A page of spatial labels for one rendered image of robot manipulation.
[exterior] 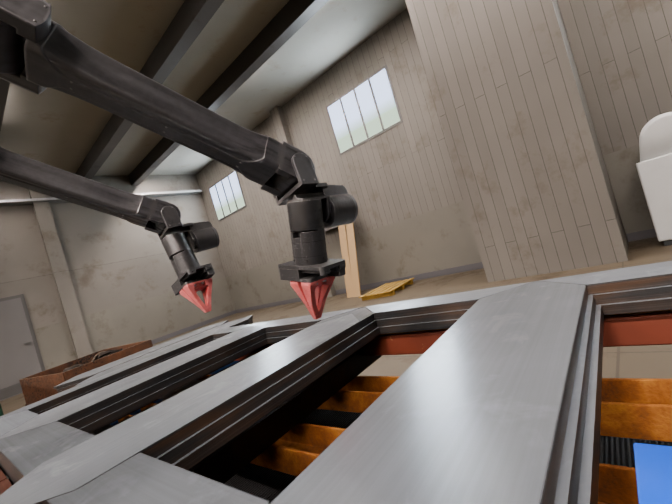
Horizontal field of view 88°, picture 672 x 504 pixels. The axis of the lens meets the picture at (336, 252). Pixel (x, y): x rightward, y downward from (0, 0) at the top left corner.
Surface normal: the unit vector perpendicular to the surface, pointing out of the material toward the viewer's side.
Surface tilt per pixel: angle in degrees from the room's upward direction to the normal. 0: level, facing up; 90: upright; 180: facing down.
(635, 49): 90
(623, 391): 90
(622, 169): 90
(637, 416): 90
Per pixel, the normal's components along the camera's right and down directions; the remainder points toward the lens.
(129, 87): 0.59, -0.28
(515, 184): -0.63, 0.18
